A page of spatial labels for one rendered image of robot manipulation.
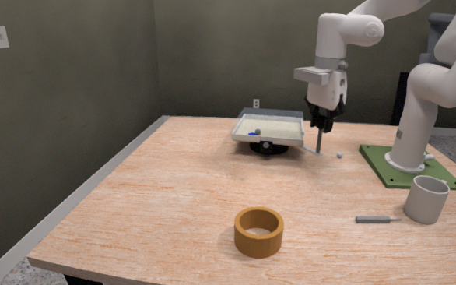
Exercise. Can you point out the tan hollow ring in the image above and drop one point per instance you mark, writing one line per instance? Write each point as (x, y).
(258, 246)

